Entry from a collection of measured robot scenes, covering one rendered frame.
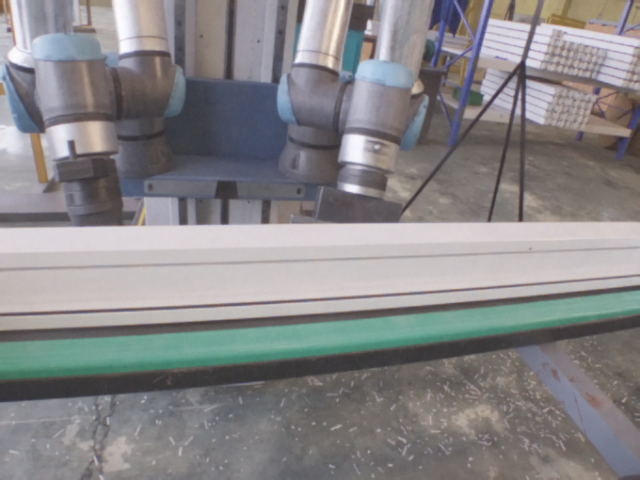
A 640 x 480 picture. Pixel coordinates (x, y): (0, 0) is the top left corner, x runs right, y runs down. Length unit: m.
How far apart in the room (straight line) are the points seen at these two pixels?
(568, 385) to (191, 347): 0.41
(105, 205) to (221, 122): 0.65
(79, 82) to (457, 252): 0.51
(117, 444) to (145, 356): 1.02
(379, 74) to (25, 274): 0.51
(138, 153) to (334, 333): 0.78
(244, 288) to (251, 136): 0.84
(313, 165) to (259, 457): 0.84
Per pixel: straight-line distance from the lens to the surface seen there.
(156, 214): 1.55
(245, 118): 1.21
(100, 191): 0.61
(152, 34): 0.79
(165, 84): 0.77
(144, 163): 1.09
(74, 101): 0.62
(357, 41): 4.15
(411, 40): 1.01
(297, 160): 1.11
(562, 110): 4.95
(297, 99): 0.78
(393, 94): 0.64
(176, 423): 1.41
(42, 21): 1.00
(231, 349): 0.39
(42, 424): 1.51
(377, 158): 0.63
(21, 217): 2.56
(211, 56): 1.26
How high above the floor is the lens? 1.15
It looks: 30 degrees down
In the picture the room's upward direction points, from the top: 9 degrees clockwise
